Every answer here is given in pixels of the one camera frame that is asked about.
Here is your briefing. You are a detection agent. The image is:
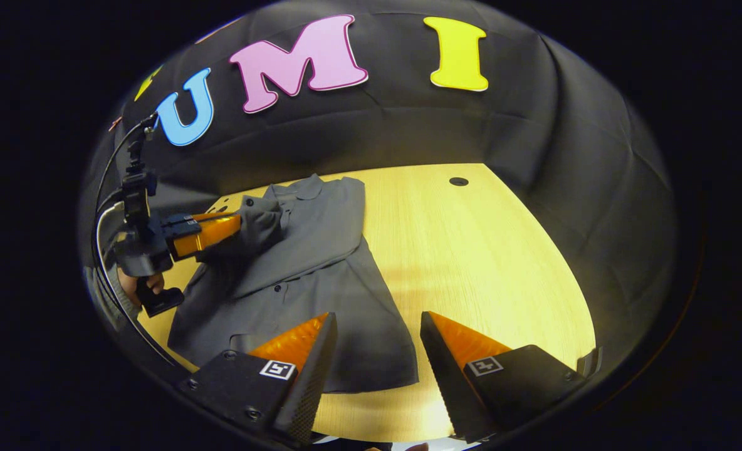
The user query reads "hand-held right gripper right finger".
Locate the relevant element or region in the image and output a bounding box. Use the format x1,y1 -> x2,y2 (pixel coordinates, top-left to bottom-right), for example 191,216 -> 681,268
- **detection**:
420,311 -> 588,444

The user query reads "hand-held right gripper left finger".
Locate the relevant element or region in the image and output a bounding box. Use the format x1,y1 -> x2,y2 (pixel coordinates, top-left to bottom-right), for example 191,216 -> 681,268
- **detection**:
180,312 -> 339,447

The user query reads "grey collared shirt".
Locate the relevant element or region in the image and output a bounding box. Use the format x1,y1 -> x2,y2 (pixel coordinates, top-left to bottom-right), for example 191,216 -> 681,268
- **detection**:
167,174 -> 421,394

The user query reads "black backdrop cloth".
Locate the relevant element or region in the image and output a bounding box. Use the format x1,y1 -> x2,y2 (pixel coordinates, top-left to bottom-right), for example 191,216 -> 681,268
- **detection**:
80,0 -> 679,376

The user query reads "white cable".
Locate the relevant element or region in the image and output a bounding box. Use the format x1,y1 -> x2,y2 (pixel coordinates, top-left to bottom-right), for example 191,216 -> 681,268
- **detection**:
94,200 -> 127,270

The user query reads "black cable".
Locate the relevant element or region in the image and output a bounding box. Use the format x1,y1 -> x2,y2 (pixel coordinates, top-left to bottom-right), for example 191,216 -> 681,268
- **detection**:
94,115 -> 159,217

